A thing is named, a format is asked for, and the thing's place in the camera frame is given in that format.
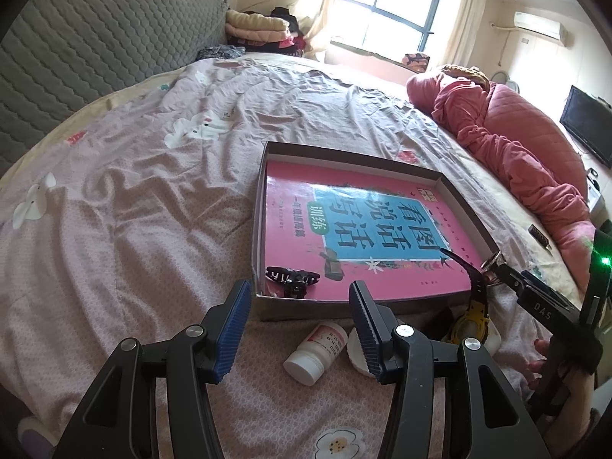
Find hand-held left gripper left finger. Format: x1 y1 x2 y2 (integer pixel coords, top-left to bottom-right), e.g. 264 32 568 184
52 280 252 459

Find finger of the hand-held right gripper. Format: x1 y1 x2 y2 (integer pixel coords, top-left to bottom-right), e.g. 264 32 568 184
490 258 534 299

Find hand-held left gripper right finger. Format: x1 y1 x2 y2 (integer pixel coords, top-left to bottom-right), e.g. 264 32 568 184
348 280 548 459

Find white ribbed plastic lid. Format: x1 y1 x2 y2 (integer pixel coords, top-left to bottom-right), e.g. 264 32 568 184
347 327 378 378

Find white pill bottle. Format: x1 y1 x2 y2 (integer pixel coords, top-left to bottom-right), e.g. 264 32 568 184
283 321 349 386

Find yellow black wristwatch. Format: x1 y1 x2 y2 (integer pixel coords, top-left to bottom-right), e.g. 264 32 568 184
439 247 495 347

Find shallow cardboard box tray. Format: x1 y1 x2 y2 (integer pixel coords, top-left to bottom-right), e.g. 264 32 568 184
251 141 500 322

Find person's right forearm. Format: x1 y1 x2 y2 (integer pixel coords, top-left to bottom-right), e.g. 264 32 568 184
559 368 605 445

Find person's right hand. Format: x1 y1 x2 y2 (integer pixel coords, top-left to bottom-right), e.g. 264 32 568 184
527 339 553 378

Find small dark flat object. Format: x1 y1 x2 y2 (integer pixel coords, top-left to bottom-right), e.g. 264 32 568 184
528 225 553 250

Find black hair clip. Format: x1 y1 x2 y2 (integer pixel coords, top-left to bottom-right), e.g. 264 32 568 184
265 265 320 299

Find pink quilt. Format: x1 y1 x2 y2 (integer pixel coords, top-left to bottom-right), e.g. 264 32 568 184
406 69 596 292

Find pink children's book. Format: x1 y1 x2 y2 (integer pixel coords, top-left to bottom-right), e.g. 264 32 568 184
262 161 486 304

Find pink printed bed sheet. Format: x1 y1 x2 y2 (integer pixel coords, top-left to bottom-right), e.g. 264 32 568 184
0 50 589 459

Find black flat television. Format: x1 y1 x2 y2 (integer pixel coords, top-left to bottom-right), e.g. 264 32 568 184
559 85 612 169

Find white fan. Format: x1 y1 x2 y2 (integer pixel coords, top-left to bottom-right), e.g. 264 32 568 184
490 71 519 93

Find yellow brown cloth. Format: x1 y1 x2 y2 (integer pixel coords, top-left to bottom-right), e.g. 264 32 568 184
440 63 491 89

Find white air conditioner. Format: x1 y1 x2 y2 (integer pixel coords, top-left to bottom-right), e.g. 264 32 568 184
513 10 570 49

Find cream curtain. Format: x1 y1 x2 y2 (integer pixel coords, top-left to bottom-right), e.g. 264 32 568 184
291 0 345 53
447 0 491 70

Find dark patterned cloth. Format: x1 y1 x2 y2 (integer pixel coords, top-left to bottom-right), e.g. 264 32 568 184
197 44 247 61

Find pink folded clothes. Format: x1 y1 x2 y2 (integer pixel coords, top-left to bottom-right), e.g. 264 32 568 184
227 29 307 58

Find window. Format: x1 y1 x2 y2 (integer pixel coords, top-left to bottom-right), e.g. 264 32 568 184
337 0 452 53

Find beige folded blanket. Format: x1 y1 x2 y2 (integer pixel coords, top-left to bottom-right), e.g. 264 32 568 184
226 8 291 34

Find black clothing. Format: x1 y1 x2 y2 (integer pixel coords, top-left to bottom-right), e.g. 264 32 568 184
270 7 299 34

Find grey quilted headboard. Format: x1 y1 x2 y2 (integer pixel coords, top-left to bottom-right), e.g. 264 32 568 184
0 0 230 177

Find metal key ring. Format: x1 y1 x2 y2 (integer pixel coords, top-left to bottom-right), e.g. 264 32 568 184
480 247 503 275

